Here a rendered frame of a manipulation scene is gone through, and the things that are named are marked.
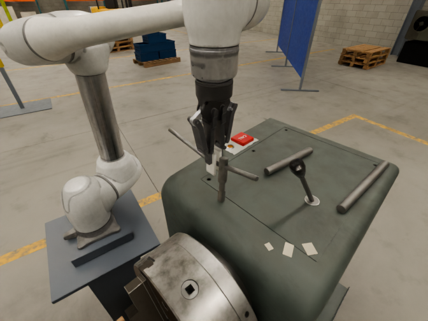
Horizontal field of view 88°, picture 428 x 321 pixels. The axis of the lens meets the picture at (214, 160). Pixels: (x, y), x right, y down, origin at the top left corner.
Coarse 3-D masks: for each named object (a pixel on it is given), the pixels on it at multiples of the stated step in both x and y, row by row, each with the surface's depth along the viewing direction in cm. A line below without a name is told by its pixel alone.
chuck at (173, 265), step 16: (160, 256) 49; (176, 256) 47; (144, 272) 46; (160, 272) 44; (176, 272) 44; (192, 272) 44; (160, 288) 42; (176, 288) 42; (208, 288) 42; (160, 304) 47; (176, 304) 40; (192, 304) 40; (208, 304) 41; (224, 304) 42; (176, 320) 40; (192, 320) 39; (208, 320) 40; (224, 320) 41
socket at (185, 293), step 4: (188, 280) 43; (192, 280) 43; (184, 284) 42; (188, 284) 42; (192, 284) 42; (196, 284) 43; (184, 288) 42; (188, 288) 44; (192, 288) 43; (196, 288) 42; (184, 292) 41; (188, 292) 44; (192, 292) 42; (196, 292) 42; (184, 296) 41; (188, 296) 41; (192, 296) 41
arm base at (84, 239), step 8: (112, 208) 113; (112, 216) 106; (112, 224) 103; (72, 232) 98; (80, 232) 96; (96, 232) 97; (104, 232) 100; (112, 232) 101; (80, 240) 97; (88, 240) 97; (96, 240) 98; (80, 248) 95
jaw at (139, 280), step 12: (144, 264) 49; (144, 276) 48; (132, 288) 45; (144, 288) 46; (132, 300) 44; (144, 300) 46; (156, 300) 47; (132, 312) 45; (144, 312) 45; (156, 312) 47
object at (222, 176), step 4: (220, 160) 52; (224, 160) 52; (220, 164) 53; (224, 164) 52; (220, 168) 53; (220, 172) 53; (224, 172) 53; (220, 176) 53; (224, 176) 53; (220, 180) 54; (224, 180) 54; (220, 184) 54; (224, 184) 55; (220, 188) 55; (224, 188) 55; (220, 192) 55; (224, 192) 55; (220, 196) 55; (224, 196) 56; (220, 200) 55; (224, 200) 56
